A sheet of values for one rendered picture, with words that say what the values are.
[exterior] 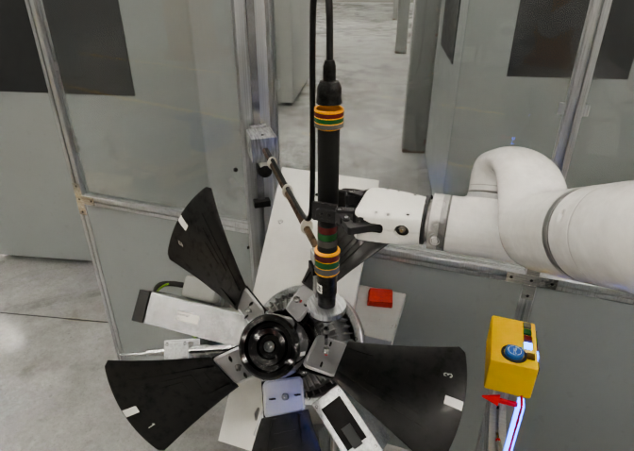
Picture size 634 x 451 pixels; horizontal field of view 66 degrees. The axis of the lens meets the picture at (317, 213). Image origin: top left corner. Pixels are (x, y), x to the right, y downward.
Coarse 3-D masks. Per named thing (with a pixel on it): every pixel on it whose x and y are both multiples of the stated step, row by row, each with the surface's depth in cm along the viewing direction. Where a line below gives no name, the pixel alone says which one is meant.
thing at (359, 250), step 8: (352, 216) 99; (344, 232) 97; (344, 240) 96; (352, 240) 94; (360, 240) 93; (344, 248) 94; (352, 248) 93; (360, 248) 92; (368, 248) 91; (376, 248) 90; (344, 256) 93; (352, 256) 92; (360, 256) 91; (368, 256) 90; (344, 264) 92; (352, 264) 91; (344, 272) 91; (304, 280) 99; (312, 280) 96; (312, 288) 93
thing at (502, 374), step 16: (496, 320) 118; (512, 320) 118; (496, 336) 113; (512, 336) 113; (496, 352) 109; (528, 352) 109; (496, 368) 108; (512, 368) 106; (528, 368) 105; (496, 384) 110; (512, 384) 108; (528, 384) 107
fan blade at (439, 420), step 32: (352, 352) 93; (384, 352) 93; (416, 352) 93; (448, 352) 93; (352, 384) 87; (384, 384) 87; (416, 384) 88; (448, 384) 88; (384, 416) 83; (416, 416) 84; (448, 416) 84; (416, 448) 81; (448, 448) 81
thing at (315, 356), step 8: (320, 336) 96; (312, 344) 94; (320, 344) 94; (328, 344) 95; (336, 344) 95; (344, 344) 95; (312, 352) 93; (320, 352) 93; (336, 352) 93; (304, 360) 91; (312, 360) 91; (320, 360) 91; (328, 360) 91; (336, 360) 91; (312, 368) 89; (320, 368) 89; (328, 368) 90; (336, 368) 90
